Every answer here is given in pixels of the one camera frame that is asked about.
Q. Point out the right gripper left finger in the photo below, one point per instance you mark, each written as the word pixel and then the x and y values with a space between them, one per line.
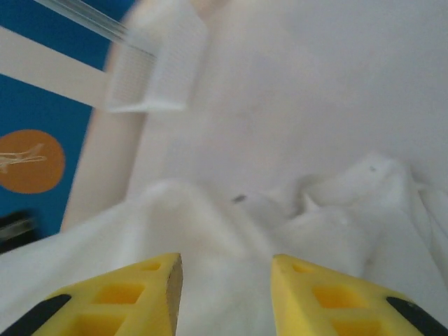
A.
pixel 115 308

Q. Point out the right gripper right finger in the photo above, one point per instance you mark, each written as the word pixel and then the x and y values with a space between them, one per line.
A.
pixel 315 308

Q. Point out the white t-shirt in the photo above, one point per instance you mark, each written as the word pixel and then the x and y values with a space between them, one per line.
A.
pixel 105 238

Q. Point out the white table mat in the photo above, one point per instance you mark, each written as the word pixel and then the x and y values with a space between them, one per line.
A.
pixel 280 105

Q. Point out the white plastic mesh basket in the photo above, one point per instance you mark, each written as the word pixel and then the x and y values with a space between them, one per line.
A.
pixel 168 70

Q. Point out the aluminium frame post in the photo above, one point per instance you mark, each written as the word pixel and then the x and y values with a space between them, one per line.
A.
pixel 91 17

